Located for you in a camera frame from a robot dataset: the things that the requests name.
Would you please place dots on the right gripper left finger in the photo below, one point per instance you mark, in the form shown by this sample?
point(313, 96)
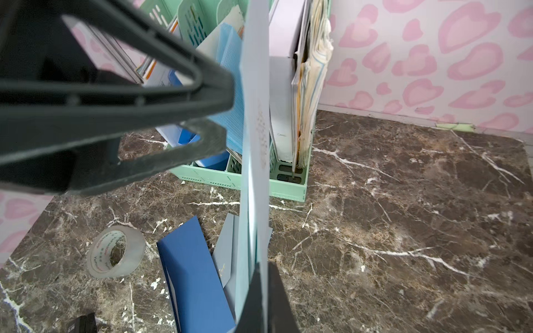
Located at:
point(62, 119)

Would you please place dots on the dark blue envelope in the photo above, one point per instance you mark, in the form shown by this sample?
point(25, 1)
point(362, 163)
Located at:
point(195, 290)

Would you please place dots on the light teal envelope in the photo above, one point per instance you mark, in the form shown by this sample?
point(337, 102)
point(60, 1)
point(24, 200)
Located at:
point(254, 193)

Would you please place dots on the white folder in organizer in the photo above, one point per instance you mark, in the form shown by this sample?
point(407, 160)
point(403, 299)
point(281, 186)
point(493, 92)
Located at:
point(284, 31)

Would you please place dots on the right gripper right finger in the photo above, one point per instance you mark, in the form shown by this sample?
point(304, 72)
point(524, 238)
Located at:
point(279, 318)

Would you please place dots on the small blue box in organizer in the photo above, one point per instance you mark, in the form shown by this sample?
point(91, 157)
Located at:
point(177, 136)

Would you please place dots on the small black device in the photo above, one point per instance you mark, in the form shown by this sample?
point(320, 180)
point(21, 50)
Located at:
point(83, 324)

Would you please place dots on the green file organizer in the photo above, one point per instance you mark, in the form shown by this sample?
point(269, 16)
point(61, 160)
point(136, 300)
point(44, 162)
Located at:
point(193, 21)

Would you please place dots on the stack of papers right slot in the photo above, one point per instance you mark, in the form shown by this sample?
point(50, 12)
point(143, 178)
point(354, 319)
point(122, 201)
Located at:
point(313, 54)

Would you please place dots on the clear tape roll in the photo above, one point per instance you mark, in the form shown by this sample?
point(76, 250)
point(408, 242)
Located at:
point(116, 252)

